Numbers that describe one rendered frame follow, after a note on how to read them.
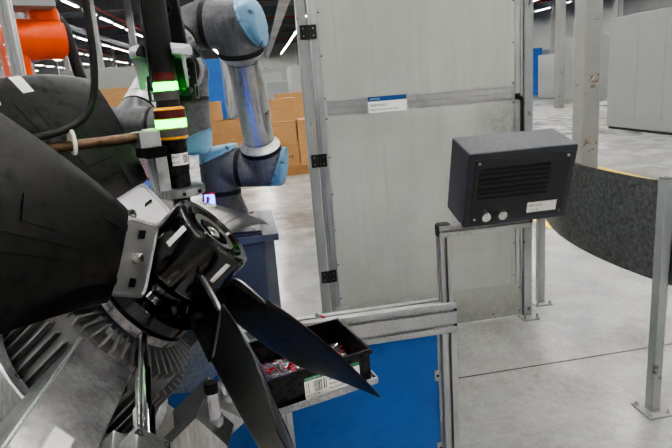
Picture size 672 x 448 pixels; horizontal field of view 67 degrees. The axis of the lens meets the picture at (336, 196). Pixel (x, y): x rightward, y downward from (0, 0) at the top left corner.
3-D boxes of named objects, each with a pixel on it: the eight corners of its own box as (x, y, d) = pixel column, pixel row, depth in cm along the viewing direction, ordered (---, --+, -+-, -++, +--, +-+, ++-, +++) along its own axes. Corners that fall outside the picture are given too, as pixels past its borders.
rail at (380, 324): (73, 389, 114) (66, 356, 113) (79, 379, 118) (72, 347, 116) (457, 332, 126) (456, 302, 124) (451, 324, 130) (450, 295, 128)
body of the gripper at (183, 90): (197, 98, 78) (205, 97, 90) (190, 40, 76) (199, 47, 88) (146, 102, 77) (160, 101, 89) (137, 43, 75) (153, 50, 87)
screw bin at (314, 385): (271, 415, 95) (267, 381, 93) (248, 372, 110) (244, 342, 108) (374, 380, 103) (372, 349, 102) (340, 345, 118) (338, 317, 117)
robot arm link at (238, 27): (247, 172, 161) (206, -7, 128) (294, 171, 159) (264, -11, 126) (238, 195, 151) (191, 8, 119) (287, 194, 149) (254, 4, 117)
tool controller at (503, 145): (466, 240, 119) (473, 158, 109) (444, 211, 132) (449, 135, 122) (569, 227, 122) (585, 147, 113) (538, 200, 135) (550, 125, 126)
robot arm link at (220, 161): (209, 185, 161) (205, 142, 158) (251, 184, 159) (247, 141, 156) (194, 193, 149) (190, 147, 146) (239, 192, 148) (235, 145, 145)
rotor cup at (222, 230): (100, 304, 58) (178, 223, 58) (103, 243, 71) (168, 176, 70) (196, 356, 66) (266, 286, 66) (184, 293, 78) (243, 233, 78)
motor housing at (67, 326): (114, 487, 61) (191, 411, 60) (-56, 373, 55) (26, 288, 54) (153, 380, 83) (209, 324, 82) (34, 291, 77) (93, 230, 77)
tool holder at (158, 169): (156, 204, 69) (145, 132, 67) (135, 199, 74) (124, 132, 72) (214, 191, 75) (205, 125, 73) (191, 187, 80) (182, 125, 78)
